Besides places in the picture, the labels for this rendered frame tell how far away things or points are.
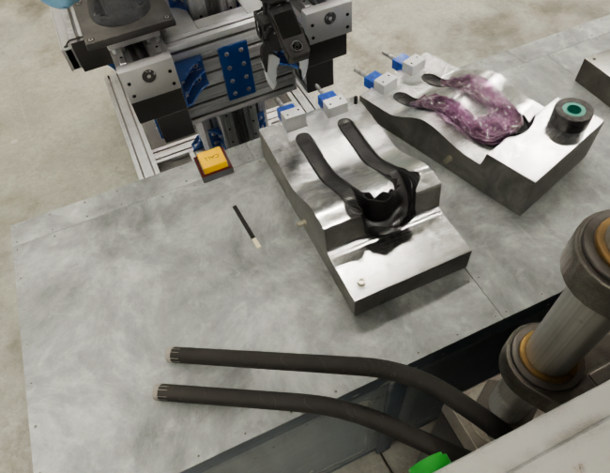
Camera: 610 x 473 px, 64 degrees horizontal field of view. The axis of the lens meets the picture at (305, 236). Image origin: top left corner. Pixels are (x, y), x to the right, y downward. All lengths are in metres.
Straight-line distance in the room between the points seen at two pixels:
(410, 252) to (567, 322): 0.45
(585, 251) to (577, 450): 0.31
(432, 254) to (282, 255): 0.31
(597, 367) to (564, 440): 0.53
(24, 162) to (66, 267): 1.70
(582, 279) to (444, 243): 0.53
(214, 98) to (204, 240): 0.59
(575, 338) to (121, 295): 0.84
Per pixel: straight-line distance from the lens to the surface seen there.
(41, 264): 1.25
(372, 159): 1.13
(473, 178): 1.20
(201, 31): 1.48
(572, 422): 0.24
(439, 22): 3.32
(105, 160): 2.66
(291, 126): 1.19
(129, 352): 1.04
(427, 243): 1.02
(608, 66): 1.54
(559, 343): 0.65
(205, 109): 1.58
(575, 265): 0.53
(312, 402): 0.84
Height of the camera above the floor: 1.68
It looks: 54 degrees down
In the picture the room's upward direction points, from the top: 7 degrees counter-clockwise
